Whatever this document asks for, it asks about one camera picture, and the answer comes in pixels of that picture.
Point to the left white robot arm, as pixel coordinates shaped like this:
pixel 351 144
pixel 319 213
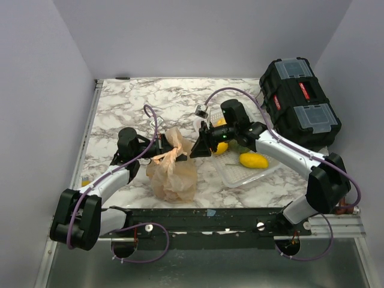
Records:
pixel 80 219

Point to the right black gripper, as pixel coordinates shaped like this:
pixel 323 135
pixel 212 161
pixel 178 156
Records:
pixel 205 141

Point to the yellow mango back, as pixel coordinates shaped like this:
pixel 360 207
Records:
pixel 253 161

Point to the aluminium frame rail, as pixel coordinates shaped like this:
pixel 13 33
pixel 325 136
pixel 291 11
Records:
pixel 343 226

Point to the white plastic basket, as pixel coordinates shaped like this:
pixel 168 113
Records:
pixel 233 174

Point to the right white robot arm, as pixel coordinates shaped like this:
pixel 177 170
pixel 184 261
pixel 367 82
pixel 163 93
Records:
pixel 326 177

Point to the green netted melon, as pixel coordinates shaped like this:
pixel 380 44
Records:
pixel 236 147

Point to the black tool box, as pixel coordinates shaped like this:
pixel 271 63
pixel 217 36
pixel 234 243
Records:
pixel 297 105

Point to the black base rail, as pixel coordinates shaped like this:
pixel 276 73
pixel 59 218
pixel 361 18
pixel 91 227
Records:
pixel 205 229

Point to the orange banana-print plastic bag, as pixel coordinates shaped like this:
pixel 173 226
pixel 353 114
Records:
pixel 171 181

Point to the brass pipe fitting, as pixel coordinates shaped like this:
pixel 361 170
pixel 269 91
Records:
pixel 340 209

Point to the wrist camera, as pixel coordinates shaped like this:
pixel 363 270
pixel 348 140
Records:
pixel 204 112
pixel 156 122

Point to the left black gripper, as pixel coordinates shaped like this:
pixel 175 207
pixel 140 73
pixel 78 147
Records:
pixel 162 142

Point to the small yellow grey object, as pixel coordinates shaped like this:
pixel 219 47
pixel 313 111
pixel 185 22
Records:
pixel 85 181

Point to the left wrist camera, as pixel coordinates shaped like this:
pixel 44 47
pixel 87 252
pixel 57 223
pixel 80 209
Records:
pixel 156 122

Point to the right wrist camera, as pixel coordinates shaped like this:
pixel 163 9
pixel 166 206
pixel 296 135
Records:
pixel 204 112

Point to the yellow lemon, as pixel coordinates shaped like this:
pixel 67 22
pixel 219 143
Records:
pixel 222 147

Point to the pale yellow round fruit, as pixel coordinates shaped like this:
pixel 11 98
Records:
pixel 221 122

